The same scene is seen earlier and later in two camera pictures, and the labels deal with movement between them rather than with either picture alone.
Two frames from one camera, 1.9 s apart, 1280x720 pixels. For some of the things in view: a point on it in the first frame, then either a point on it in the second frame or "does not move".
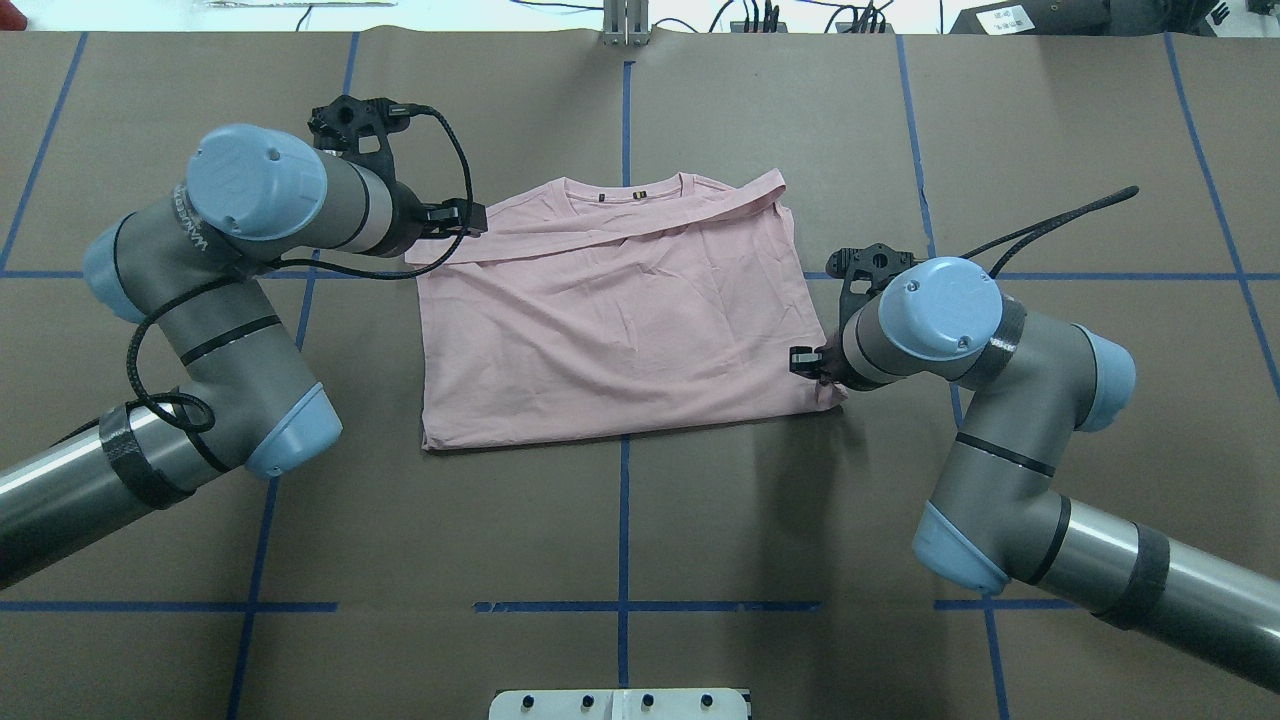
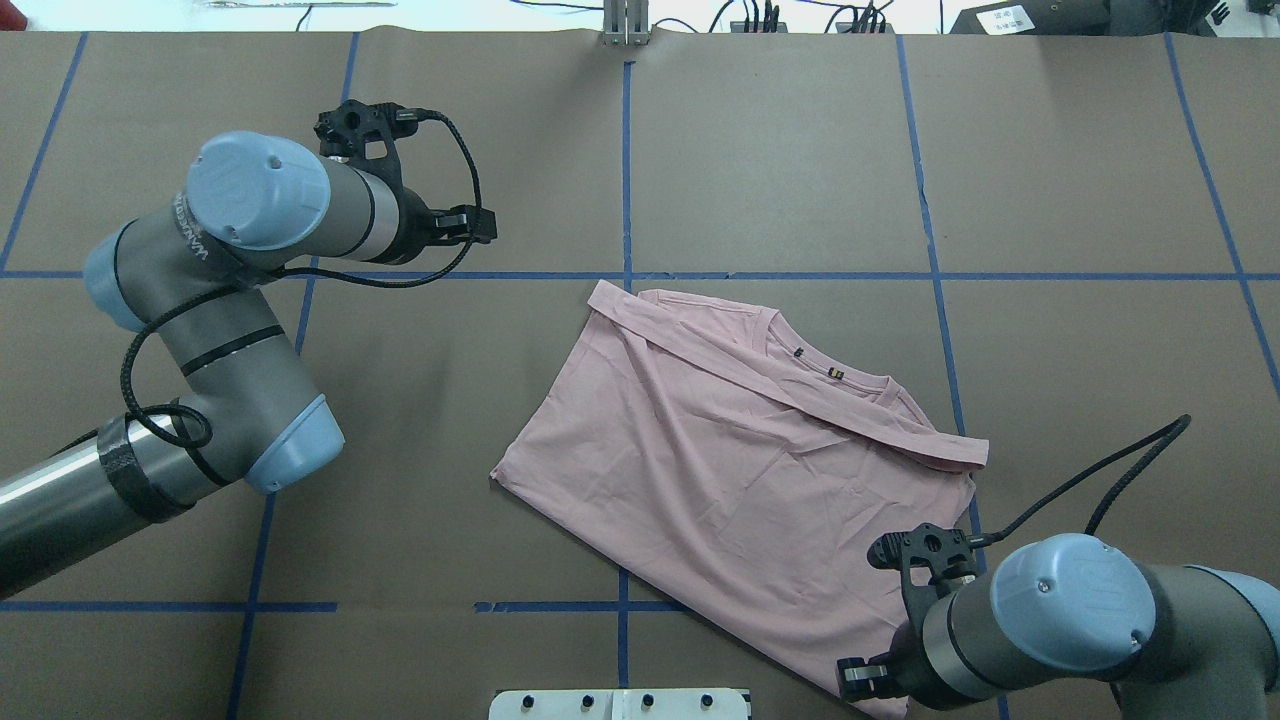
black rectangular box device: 1086,17 does not move
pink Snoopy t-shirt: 611,303 to 702,441
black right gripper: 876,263 to 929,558
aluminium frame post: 625,22 does not move
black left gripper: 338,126 does not move
